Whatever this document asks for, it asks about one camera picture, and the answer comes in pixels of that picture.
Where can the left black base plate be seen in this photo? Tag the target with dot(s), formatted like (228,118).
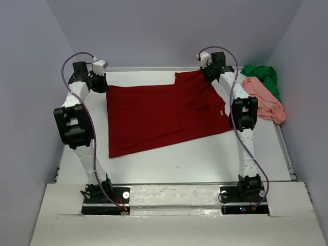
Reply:
(101,206)

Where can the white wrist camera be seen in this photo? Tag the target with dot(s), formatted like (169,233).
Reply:
(204,58)
(99,66)

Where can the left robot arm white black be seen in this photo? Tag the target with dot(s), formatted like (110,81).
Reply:
(76,128)

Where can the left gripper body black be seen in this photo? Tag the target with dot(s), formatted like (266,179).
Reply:
(97,82)

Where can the pink t shirt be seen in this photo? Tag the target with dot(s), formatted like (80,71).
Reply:
(269,107)

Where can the green t shirt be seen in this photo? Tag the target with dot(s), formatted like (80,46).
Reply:
(266,74)

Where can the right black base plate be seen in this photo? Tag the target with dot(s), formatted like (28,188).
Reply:
(233,204)

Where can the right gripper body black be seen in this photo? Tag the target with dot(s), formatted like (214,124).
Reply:
(208,73)

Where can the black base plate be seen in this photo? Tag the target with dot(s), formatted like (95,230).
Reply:
(233,204)
(101,206)

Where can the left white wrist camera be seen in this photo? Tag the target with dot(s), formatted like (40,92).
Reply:
(99,66)

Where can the metal rail at table front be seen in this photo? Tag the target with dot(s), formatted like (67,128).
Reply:
(194,183)

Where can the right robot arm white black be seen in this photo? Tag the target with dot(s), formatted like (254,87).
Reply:
(243,119)

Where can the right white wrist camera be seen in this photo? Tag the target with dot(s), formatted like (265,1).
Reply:
(204,58)

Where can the dark red t shirt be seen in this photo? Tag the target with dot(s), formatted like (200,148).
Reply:
(142,118)

